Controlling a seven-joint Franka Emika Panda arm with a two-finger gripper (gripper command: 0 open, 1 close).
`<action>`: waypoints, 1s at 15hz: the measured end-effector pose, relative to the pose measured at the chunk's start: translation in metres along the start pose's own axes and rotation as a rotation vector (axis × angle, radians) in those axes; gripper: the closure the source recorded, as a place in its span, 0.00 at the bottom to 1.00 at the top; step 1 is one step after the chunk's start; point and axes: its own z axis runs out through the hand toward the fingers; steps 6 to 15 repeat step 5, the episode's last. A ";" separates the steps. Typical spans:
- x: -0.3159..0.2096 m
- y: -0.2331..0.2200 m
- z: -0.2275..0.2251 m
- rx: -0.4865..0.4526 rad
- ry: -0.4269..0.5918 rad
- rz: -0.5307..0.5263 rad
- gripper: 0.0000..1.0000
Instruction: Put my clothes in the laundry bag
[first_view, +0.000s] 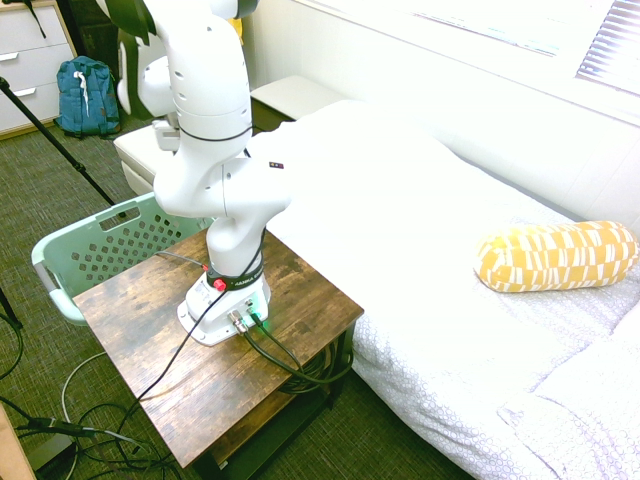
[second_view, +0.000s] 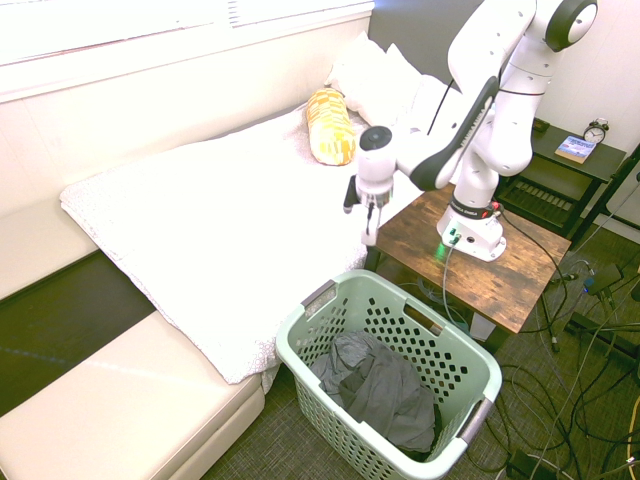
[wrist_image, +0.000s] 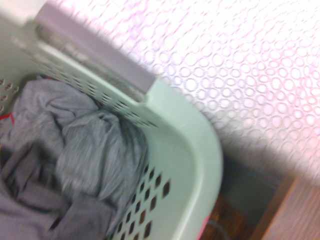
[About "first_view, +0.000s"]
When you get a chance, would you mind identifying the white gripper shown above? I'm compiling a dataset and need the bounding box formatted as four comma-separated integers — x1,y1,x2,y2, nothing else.
152,118,181,153

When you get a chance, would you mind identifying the mint green laundry basket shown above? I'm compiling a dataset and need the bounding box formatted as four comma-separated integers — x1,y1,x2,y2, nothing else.
31,192,216,327

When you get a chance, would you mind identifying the white cushioned ottoman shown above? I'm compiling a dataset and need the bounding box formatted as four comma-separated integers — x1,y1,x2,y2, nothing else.
113,122,181,196

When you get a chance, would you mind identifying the blue backpack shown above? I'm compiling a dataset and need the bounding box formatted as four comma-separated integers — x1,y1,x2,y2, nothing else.
53,55,122,140

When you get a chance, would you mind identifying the black tripod leg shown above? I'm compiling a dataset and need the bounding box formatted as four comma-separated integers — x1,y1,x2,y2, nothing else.
0,75,127,219

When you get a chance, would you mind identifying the dark wooden cabinet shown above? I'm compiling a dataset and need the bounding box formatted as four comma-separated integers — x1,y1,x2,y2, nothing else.
69,0,126,109

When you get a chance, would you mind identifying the white low bench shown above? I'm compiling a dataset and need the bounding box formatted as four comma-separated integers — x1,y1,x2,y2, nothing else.
249,74,346,124

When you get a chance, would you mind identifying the white drawer dresser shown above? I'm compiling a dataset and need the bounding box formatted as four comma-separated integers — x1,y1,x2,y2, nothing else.
0,0,79,140

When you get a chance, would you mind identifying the rustic wooden side table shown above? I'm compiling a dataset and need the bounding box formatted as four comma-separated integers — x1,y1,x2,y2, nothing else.
72,227,365,480

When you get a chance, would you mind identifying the white patterned bed duvet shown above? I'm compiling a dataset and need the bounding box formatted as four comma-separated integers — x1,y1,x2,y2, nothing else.
244,99,640,480

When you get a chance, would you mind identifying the light wooden board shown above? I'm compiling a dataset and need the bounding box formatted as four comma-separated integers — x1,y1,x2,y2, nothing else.
0,403,37,480

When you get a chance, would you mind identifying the yellow white bolster pillow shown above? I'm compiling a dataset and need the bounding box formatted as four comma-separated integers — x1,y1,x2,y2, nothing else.
472,219,640,294

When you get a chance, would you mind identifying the window blind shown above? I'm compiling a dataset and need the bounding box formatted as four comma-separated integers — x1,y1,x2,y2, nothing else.
574,0,640,96

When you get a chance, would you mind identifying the folded white patterned blanket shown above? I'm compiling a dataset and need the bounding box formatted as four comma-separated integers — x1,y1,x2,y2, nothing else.
499,299,640,480

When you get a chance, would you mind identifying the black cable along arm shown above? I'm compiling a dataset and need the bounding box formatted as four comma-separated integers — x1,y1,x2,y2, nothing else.
177,122,252,147

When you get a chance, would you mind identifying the gray cable with red plug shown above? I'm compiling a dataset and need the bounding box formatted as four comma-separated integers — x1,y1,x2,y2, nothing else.
157,249,210,272

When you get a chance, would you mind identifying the black strap with red button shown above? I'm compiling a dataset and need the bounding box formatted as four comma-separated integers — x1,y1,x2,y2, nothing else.
204,249,266,294

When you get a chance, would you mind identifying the thin black table cable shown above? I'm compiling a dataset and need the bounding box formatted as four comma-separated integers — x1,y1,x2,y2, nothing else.
134,289,236,406

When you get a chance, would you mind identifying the thick black base cable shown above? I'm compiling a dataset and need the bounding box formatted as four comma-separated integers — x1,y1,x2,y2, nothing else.
247,308,306,374
227,309,354,386

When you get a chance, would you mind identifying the gray floor cable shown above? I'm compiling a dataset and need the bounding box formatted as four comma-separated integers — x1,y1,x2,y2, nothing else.
60,349,109,426

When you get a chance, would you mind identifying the black cable with inline adapter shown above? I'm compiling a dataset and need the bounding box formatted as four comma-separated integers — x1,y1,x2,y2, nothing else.
0,397,146,451

